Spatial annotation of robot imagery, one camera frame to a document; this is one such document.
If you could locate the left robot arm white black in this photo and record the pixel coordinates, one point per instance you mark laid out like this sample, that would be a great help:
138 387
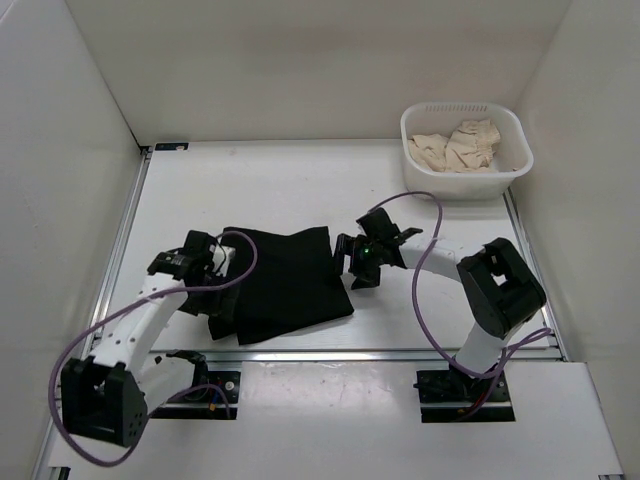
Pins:
109 394

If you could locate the black label sticker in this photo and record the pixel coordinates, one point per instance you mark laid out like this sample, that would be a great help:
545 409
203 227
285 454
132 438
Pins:
171 146

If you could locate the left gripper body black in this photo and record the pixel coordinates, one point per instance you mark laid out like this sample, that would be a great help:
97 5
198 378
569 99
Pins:
214 303

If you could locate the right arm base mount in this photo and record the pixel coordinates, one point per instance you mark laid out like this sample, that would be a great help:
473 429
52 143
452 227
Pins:
448 396

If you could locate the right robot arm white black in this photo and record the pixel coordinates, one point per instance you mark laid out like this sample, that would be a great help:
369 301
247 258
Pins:
502 292

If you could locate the black trousers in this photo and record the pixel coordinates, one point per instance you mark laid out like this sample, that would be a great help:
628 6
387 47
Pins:
293 285

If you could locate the beige trousers in basket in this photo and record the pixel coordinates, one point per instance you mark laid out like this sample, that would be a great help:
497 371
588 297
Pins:
469 149

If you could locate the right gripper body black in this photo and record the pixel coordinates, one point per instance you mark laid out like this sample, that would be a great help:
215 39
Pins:
365 258

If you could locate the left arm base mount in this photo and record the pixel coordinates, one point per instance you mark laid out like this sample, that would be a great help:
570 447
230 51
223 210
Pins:
196 389

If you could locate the aluminium frame rail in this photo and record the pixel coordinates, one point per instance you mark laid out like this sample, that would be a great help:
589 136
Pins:
335 401

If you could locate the white plastic basket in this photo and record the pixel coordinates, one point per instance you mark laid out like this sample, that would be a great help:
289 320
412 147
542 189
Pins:
512 159

